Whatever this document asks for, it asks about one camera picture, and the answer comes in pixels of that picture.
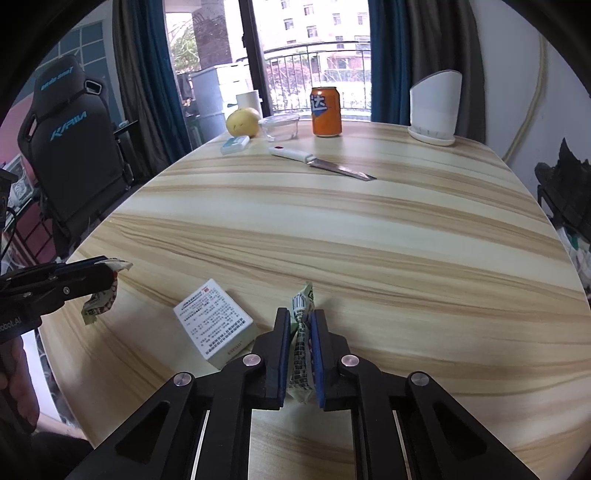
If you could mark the checkered patterned wrapper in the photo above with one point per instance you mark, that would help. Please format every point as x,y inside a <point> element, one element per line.
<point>301,350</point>

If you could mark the grey curtain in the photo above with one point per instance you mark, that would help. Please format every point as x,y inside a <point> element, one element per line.
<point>129,69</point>
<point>443,37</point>

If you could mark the person's left hand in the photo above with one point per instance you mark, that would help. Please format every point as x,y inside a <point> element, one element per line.
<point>18,387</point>

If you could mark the black door frame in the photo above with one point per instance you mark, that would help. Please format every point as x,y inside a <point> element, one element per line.
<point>251,46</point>

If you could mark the white medicine box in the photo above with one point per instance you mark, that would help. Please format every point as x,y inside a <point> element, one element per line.
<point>210,318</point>

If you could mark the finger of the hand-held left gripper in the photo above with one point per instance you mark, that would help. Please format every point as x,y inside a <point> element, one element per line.
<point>69,267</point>
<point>78,286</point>

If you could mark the white tissue packet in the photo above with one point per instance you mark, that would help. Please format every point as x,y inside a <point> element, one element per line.
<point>234,145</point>

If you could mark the yellow pear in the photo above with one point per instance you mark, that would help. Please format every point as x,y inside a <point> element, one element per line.
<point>242,122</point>

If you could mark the row of shoes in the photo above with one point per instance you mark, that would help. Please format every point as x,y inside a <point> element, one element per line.
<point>563,194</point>

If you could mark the clear glass bowl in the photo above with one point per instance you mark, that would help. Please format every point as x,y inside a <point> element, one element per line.
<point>279,129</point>

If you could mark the orange soda can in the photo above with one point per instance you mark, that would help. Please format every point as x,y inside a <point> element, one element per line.
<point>325,115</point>

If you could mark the black gaming chair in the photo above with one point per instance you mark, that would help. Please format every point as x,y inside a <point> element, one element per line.
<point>78,161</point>

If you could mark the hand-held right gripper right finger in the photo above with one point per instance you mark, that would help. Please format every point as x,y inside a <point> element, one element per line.
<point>323,369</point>

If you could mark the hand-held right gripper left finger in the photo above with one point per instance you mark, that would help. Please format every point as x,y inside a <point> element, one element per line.
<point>272,364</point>

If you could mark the green white wrapper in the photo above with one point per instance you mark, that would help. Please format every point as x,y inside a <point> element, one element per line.
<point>104,300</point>

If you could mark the black metal railing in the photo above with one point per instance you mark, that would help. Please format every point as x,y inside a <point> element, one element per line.
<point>300,69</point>

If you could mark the white cabinet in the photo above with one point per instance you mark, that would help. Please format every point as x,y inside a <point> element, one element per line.
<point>212,97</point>

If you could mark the blue curtain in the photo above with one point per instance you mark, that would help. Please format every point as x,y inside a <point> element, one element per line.
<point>388,55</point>
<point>161,69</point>

